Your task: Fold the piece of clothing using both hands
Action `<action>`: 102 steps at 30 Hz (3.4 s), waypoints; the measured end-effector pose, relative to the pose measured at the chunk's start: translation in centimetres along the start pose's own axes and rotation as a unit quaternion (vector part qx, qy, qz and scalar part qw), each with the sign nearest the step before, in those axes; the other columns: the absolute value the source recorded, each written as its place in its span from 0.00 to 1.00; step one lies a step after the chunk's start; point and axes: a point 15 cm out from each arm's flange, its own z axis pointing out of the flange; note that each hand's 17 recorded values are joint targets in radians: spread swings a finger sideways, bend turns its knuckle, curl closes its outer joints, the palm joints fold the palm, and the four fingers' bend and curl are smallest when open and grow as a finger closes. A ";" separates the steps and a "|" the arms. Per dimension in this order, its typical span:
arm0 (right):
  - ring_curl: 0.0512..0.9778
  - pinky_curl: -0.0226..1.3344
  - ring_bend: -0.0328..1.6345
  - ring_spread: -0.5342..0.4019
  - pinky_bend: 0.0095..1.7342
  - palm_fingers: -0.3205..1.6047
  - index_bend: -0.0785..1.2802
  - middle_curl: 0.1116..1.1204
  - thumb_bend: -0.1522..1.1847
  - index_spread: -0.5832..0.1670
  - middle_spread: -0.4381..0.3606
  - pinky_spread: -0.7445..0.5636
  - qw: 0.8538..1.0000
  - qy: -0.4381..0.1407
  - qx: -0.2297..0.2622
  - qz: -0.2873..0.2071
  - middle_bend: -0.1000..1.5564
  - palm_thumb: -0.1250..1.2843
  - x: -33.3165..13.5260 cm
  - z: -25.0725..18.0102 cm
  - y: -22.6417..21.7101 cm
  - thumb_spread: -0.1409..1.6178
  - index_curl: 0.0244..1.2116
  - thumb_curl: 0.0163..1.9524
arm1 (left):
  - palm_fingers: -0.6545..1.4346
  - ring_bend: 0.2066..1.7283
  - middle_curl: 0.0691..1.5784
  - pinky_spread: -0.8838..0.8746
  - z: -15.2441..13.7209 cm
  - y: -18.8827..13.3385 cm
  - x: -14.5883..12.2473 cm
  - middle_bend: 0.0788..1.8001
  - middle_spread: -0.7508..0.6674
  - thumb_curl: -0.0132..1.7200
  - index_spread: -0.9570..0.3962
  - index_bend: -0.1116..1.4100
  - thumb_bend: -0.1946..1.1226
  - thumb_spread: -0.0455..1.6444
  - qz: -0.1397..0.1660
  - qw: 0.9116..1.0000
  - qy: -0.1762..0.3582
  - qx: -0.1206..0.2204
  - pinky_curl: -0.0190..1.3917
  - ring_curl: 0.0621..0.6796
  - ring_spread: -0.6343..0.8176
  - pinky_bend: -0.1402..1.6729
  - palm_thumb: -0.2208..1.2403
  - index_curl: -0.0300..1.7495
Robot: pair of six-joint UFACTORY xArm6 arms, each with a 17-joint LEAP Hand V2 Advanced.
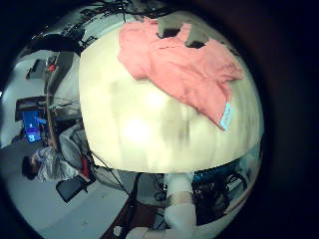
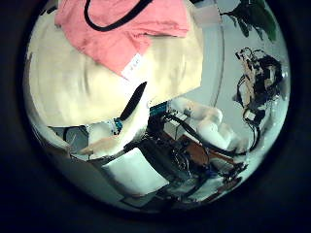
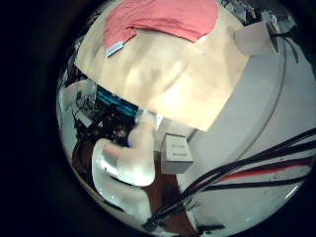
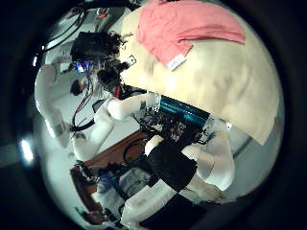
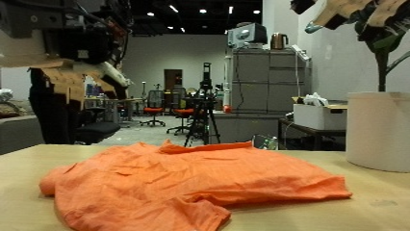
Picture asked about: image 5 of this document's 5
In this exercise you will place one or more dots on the orange button shirt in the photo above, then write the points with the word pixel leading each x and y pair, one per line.
pixel 191 179

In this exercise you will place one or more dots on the white power strip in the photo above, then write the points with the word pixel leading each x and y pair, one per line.
pixel 301 53

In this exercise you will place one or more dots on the green leafy plant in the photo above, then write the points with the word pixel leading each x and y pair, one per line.
pixel 380 73

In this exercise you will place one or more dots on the copper kettle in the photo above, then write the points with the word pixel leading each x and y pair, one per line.
pixel 278 41

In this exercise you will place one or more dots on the light wooden desk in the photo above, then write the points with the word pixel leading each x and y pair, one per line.
pixel 123 101

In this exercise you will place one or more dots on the white crumpled bag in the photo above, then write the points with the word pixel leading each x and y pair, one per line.
pixel 5 95

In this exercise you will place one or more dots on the long ceiling light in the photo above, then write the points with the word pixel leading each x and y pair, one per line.
pixel 173 8
pixel 230 9

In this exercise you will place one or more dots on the brown door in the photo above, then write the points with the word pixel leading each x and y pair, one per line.
pixel 171 78

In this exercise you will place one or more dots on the brown patterned cushion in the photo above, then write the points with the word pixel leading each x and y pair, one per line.
pixel 10 109

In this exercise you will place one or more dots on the person in black t-shirt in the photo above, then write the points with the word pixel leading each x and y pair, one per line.
pixel 50 122

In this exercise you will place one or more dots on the silver box appliance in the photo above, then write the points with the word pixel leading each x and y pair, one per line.
pixel 247 35

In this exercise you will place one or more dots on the white crumpled plastic bags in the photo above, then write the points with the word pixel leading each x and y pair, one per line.
pixel 314 99

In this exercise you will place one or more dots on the tall grey metal cabinet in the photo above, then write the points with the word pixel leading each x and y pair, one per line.
pixel 265 83

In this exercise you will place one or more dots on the grey sofa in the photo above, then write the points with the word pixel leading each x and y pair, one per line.
pixel 18 133

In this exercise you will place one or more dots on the white storage box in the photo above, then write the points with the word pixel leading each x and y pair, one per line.
pixel 318 117

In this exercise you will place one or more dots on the white round plant pot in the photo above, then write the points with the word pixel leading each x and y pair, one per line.
pixel 378 131

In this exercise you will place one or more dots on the black side table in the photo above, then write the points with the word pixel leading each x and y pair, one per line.
pixel 314 132

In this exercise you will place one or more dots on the small red round object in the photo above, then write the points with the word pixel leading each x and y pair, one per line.
pixel 227 109

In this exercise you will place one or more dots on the low grey counter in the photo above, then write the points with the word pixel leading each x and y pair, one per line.
pixel 245 126

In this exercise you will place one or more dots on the clear bag with bottles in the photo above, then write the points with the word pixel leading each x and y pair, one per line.
pixel 265 142

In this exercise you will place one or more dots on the black camera tripod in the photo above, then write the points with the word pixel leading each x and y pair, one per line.
pixel 205 106

